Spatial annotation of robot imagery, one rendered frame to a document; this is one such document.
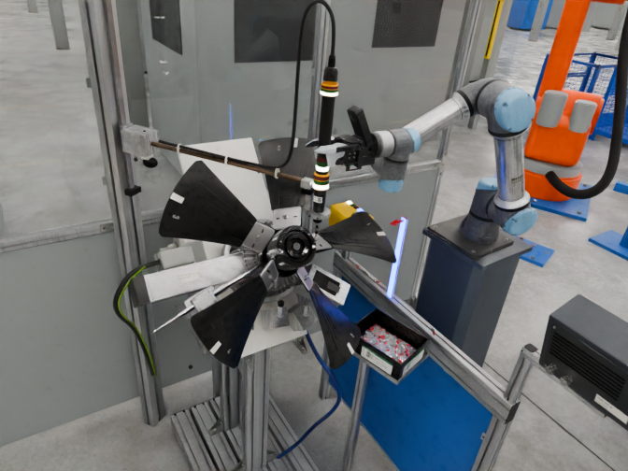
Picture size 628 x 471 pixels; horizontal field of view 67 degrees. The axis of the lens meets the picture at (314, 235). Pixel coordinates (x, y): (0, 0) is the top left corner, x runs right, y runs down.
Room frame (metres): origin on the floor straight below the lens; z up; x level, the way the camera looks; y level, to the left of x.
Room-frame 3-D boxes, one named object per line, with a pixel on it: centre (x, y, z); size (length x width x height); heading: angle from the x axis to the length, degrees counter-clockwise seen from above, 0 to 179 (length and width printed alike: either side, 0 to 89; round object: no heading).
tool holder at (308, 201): (1.21, 0.00, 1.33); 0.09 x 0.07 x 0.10; 69
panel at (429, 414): (1.33, -0.36, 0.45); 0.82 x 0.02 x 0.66; 34
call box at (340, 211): (1.66, -0.14, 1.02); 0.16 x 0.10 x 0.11; 34
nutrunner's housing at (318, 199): (1.21, -0.01, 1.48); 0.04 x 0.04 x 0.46
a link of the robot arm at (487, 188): (1.65, -0.65, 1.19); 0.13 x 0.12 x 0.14; 19
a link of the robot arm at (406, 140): (1.36, -0.23, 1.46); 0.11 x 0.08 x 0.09; 124
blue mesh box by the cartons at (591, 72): (7.49, -3.89, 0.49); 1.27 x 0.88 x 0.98; 124
